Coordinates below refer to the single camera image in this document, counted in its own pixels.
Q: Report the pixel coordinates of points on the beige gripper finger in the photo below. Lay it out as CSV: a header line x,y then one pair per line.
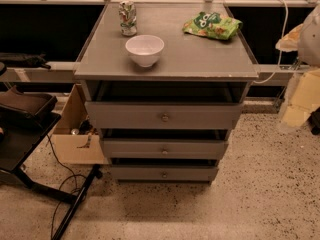
x,y
302,98

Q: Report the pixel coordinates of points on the grey drawer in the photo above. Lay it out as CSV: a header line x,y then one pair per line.
x,y
164,173
162,116
169,149

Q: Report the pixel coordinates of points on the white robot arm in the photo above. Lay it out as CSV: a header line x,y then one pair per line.
x,y
305,39

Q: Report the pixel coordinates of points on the white bowl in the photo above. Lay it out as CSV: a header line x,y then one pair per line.
x,y
145,50

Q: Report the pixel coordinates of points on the grey middle drawer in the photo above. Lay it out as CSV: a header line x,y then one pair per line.
x,y
169,149

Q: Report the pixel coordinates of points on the green snack bag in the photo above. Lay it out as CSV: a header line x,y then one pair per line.
x,y
213,26

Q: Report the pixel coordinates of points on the cardboard box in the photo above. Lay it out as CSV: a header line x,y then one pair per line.
x,y
70,144

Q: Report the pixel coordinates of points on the grey drawer cabinet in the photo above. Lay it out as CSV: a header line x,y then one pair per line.
x,y
191,70

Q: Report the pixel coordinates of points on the grey metal rail frame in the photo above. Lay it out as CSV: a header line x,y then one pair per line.
x,y
63,72

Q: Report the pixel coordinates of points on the grey bottom drawer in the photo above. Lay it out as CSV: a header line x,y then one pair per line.
x,y
164,173

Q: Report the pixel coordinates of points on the black stand with tray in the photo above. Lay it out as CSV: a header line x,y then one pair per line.
x,y
26,119

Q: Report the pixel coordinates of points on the green patterned soda can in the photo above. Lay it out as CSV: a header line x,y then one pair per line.
x,y
127,15

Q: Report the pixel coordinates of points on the grey top drawer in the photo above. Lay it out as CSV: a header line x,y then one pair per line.
x,y
162,116

